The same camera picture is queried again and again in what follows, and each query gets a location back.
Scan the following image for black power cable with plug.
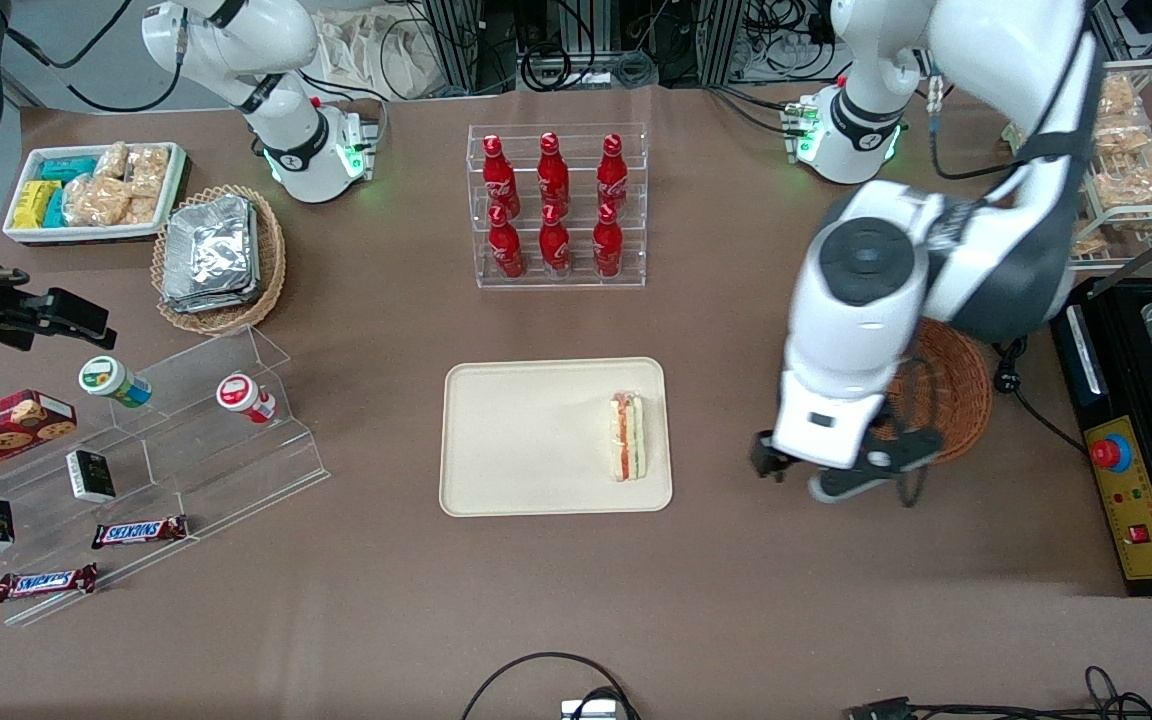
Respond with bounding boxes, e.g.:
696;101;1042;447
991;338;1087;453

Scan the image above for triangle sandwich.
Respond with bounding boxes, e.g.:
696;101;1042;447
607;392;648;483

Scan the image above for black connector with cable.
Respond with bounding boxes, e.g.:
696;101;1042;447
848;665;1152;720

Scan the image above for white cloth bag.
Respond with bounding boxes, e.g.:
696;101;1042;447
314;8;439;101

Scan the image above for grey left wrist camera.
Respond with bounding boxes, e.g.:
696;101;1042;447
809;428;944;504

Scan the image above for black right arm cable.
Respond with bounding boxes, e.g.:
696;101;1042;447
0;0;187;113

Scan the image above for white rectangular snack tray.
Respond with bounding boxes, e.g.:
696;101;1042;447
3;142;187;246

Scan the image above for green lid yogurt cup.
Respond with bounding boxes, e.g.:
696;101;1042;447
78;355;154;409

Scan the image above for black looped cable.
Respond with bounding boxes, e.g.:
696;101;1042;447
461;652;642;720

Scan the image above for yellow snack packet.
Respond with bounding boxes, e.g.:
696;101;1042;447
13;180;62;230

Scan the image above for clear acrylic stepped display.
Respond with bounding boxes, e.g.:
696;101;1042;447
0;325;332;628

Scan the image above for snickers chocolate bar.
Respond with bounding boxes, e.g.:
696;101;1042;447
91;515;189;550
0;563;99;603

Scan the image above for red tartan cookie box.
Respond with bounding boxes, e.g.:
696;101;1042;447
0;389;78;489

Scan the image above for red cola bottle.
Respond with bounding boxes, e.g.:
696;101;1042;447
537;132;571;213
597;134;629;211
592;203;624;278
539;203;572;276
488;205;525;279
482;135;520;216

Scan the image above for clear acrylic bottle rack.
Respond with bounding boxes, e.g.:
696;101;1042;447
468;124;647;291

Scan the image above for oval tan wicker basket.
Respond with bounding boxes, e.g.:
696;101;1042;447
151;185;287;336

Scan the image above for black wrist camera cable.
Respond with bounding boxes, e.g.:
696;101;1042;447
879;358;939;508

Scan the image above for black machine with yellow panel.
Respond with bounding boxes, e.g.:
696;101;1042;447
1049;275;1152;598

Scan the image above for white wire rack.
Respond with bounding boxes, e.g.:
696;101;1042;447
1071;58;1152;273

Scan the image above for stack of foil containers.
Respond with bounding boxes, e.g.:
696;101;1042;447
161;195;262;313

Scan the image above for beige plastic tray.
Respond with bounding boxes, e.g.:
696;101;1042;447
439;357;674;518

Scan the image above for red lid yogurt cup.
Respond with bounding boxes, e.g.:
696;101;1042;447
215;373;278;425

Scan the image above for round brown wicker basket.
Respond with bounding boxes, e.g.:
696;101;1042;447
871;318;994;466

